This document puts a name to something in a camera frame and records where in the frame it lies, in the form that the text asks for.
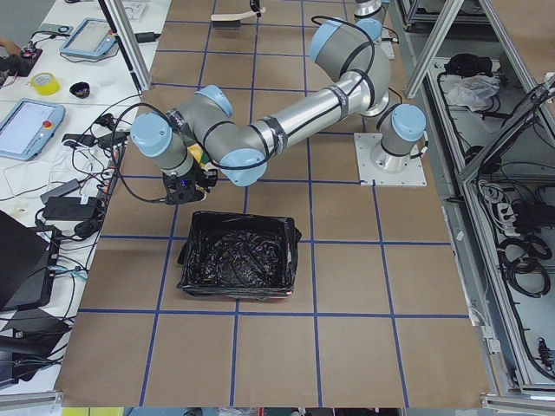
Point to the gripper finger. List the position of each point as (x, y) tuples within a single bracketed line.
[(256, 8)]

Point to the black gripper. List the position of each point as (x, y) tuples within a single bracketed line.
[(200, 181)]

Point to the beige hand brush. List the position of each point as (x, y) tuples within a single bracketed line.
[(231, 20)]

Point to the green yellow sponge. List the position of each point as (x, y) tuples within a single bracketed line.
[(199, 154)]

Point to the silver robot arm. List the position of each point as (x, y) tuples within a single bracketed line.
[(196, 141), (377, 9)]

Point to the black lined trash bin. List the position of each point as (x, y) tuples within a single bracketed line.
[(239, 256)]

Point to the black power adapter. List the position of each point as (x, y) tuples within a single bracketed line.
[(71, 208)]

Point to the far teach pendant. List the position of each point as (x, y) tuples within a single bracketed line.
[(91, 40)]

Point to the teach pendant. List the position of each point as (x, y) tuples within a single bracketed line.
[(91, 40), (28, 127)]

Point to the near teach pendant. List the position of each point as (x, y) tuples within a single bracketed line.
[(28, 127)]

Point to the black laptop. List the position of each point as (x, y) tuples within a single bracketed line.
[(28, 256)]

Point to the yellow tape roll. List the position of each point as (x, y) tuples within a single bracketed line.
[(45, 84)]

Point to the white crumpled cloth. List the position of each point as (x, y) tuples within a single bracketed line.
[(474, 92)]

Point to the aluminium frame post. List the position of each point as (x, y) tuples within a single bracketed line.
[(118, 22)]

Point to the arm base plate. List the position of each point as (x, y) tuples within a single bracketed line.
[(376, 167)]

